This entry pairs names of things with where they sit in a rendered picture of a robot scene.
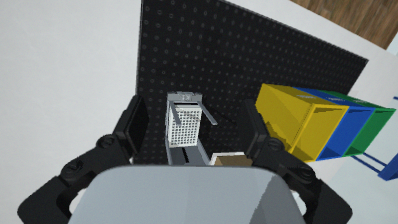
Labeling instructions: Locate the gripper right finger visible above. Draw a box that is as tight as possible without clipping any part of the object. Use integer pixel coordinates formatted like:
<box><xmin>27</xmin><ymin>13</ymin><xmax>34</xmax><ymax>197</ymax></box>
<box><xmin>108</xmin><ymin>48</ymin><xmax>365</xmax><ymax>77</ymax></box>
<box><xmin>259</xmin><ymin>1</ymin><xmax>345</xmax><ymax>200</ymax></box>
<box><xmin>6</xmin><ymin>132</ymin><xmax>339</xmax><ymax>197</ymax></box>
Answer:
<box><xmin>236</xmin><ymin>98</ymin><xmax>353</xmax><ymax>224</ymax></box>

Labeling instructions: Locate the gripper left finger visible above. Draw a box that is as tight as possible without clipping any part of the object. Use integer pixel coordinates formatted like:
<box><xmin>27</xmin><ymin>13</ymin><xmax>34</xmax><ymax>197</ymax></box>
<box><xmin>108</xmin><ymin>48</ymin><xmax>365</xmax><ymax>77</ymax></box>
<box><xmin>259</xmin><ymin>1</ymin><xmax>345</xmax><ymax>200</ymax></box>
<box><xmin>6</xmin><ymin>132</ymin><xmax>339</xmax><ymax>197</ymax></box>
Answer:
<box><xmin>17</xmin><ymin>95</ymin><xmax>149</xmax><ymax>224</ymax></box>

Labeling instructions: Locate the blue bin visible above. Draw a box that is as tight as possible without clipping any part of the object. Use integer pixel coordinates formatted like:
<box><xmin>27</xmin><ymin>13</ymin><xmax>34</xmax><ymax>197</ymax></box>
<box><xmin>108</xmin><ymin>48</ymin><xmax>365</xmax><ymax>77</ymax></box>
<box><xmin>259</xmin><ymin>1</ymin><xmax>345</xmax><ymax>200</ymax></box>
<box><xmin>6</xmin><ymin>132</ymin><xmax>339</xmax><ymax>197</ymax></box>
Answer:
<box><xmin>293</xmin><ymin>87</ymin><xmax>376</xmax><ymax>161</ymax></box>

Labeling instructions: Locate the yellow recycle bin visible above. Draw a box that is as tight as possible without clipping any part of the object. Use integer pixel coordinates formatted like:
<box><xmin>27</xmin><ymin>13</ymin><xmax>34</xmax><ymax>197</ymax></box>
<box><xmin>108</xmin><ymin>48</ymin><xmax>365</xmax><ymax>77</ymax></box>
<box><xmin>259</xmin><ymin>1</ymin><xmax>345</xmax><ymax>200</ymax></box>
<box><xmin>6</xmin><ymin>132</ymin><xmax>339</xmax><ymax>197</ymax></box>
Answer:
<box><xmin>255</xmin><ymin>83</ymin><xmax>349</xmax><ymax>163</ymax></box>

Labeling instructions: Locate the green bin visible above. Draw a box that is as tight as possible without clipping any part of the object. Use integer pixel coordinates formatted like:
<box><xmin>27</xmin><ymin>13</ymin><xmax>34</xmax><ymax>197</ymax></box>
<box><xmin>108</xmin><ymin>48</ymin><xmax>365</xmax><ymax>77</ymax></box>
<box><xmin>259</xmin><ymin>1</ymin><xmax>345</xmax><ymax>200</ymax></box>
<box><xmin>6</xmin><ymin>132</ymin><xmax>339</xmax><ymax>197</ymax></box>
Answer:
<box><xmin>319</xmin><ymin>90</ymin><xmax>397</xmax><ymax>157</ymax></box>

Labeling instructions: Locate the white well plate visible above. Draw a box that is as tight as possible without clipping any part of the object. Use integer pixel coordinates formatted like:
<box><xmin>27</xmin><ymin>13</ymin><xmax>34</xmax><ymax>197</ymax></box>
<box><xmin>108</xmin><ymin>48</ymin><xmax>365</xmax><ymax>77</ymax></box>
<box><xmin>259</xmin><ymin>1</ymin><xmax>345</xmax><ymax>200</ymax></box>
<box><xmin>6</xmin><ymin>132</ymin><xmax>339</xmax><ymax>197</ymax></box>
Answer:
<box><xmin>168</xmin><ymin>105</ymin><xmax>202</xmax><ymax>148</ymax></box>

